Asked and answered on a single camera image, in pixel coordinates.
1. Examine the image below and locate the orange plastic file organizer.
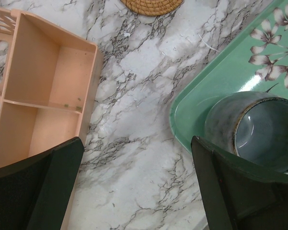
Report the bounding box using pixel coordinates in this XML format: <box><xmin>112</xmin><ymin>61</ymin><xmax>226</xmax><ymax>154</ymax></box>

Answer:
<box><xmin>0</xmin><ymin>8</ymin><xmax>104</xmax><ymax>168</ymax></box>

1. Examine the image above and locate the woven coaster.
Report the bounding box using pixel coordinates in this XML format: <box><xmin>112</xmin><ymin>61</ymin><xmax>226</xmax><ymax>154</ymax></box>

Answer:
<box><xmin>121</xmin><ymin>0</ymin><xmax>183</xmax><ymax>16</ymax></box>

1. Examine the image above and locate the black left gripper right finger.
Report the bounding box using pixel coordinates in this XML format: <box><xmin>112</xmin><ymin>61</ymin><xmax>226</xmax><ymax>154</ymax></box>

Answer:
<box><xmin>191</xmin><ymin>136</ymin><xmax>288</xmax><ymax>230</ymax></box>

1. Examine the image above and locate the grey ceramic mug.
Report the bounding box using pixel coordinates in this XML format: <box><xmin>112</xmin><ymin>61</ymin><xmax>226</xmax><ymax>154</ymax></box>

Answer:
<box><xmin>204</xmin><ymin>91</ymin><xmax>288</xmax><ymax>174</ymax></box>

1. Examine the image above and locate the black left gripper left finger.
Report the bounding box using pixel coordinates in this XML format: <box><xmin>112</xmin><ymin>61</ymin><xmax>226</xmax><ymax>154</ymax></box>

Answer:
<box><xmin>0</xmin><ymin>137</ymin><xmax>84</xmax><ymax>230</ymax></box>

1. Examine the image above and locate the green floral tray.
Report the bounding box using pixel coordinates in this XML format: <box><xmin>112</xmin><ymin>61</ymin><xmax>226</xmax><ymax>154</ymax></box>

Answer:
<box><xmin>169</xmin><ymin>0</ymin><xmax>288</xmax><ymax>151</ymax></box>

